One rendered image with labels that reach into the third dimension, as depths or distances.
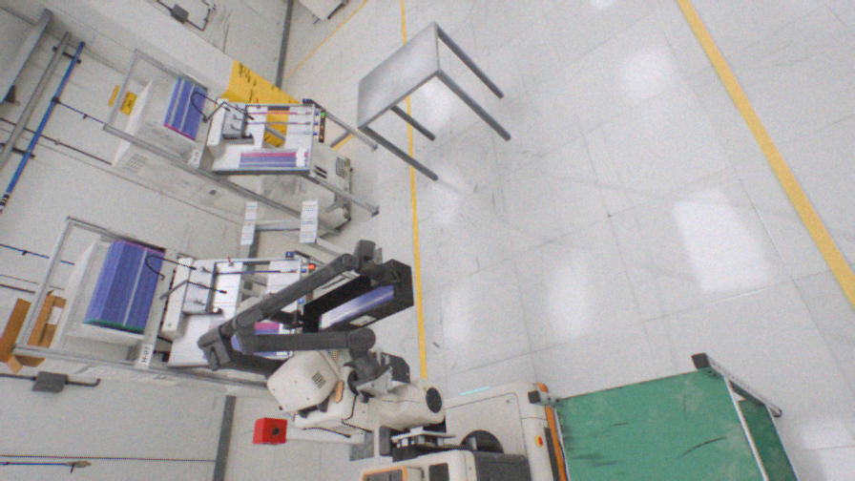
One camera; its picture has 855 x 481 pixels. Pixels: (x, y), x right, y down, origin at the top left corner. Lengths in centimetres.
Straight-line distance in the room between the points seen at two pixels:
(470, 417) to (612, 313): 87
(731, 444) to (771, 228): 131
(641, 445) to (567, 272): 143
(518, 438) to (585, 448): 90
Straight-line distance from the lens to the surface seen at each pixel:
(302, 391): 165
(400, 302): 176
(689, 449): 135
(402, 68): 312
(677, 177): 266
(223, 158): 385
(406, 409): 191
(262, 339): 153
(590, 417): 143
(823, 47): 289
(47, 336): 333
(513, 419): 233
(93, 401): 454
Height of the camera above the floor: 226
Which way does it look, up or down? 42 degrees down
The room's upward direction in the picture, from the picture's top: 62 degrees counter-clockwise
